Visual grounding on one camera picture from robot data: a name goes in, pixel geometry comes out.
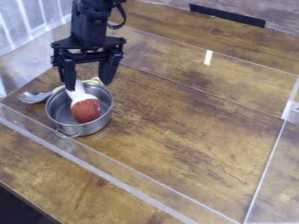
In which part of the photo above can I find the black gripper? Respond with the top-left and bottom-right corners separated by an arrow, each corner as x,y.
51,36 -> 127,91

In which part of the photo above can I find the red plush mushroom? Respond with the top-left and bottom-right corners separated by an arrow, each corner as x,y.
67,80 -> 102,123

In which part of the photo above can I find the silver metal pot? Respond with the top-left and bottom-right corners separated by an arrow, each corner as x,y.
46,83 -> 114,137

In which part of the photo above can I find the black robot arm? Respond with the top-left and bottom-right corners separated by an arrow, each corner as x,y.
51,0 -> 127,91

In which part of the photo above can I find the black bar in background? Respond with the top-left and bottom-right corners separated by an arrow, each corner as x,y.
190,3 -> 268,28

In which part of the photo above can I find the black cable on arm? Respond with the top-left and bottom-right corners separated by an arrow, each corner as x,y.
107,3 -> 129,31

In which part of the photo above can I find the spoon with yellow-green handle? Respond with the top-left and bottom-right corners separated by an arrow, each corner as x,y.
19,77 -> 103,104

